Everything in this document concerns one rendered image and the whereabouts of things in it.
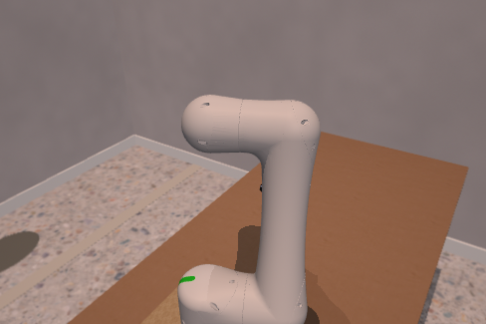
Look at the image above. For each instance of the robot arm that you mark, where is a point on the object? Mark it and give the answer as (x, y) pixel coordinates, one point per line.
(284, 136)

